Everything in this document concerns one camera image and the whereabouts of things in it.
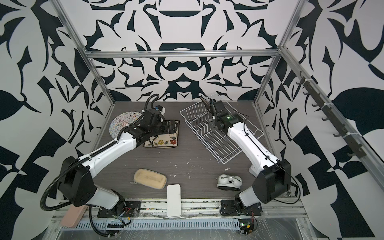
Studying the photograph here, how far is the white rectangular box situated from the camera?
27.7 inches

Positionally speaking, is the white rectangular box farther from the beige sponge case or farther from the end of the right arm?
the end of the right arm

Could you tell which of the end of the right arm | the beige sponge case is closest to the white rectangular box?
the beige sponge case

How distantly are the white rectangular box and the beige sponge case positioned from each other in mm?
41

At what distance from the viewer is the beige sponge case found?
2.65 feet
